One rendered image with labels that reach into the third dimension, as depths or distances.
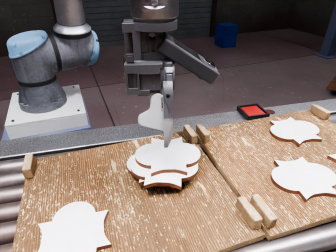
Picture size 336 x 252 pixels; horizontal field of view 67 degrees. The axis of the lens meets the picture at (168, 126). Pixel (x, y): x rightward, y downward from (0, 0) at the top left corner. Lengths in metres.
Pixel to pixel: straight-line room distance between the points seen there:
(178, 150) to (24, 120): 0.53
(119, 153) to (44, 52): 0.41
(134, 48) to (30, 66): 0.50
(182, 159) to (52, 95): 0.54
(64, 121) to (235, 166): 0.56
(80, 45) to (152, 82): 0.49
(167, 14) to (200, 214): 0.35
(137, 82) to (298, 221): 0.38
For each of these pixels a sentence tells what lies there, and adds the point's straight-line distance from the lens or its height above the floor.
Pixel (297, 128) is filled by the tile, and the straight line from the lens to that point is 0.79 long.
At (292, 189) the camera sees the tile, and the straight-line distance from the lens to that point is 0.59.
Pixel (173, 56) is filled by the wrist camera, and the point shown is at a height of 1.20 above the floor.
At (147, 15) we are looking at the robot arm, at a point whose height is 1.27.
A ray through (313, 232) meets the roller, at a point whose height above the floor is 0.92.
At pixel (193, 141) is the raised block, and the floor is 0.95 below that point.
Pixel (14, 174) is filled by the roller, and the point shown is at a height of 0.92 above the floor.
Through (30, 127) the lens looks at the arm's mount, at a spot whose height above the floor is 0.90.
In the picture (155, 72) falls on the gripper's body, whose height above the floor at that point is 1.18.
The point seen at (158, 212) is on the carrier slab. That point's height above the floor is 0.94.
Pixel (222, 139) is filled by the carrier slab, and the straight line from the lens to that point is 0.70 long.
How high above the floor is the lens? 1.33
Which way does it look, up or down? 32 degrees down
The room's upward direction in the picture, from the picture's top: straight up
